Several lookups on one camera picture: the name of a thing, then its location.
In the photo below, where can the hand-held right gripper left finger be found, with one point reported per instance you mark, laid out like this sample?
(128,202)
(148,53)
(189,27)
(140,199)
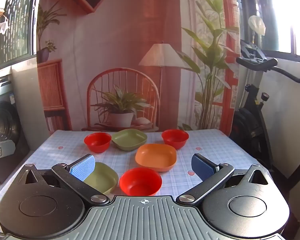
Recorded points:
(82,167)

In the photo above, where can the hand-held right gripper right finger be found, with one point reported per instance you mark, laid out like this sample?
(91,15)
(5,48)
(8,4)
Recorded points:
(202,168)

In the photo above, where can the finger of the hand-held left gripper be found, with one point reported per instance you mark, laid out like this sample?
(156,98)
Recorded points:
(2,147)

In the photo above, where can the green square plate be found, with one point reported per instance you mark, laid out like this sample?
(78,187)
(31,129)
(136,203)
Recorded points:
(128,137)
(105,177)

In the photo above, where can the red plastic bowl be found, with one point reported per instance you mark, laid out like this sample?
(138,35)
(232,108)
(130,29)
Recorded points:
(175,140)
(140,182)
(97,143)

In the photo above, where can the orange square plate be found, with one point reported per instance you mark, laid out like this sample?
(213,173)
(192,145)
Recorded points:
(156,156)

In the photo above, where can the grey washing machine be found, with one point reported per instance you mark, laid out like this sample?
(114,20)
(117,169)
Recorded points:
(5,125)

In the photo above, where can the blue plaid tablecloth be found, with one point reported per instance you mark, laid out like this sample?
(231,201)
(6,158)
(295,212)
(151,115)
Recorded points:
(215,145)

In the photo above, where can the black exercise bike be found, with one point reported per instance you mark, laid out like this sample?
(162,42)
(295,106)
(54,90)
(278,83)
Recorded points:
(252,100)

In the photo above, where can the dark framed window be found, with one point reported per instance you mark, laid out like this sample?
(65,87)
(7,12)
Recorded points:
(17,17)
(285,17)

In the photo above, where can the printed wall tapestry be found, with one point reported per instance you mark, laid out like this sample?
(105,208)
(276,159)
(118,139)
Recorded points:
(102,42)

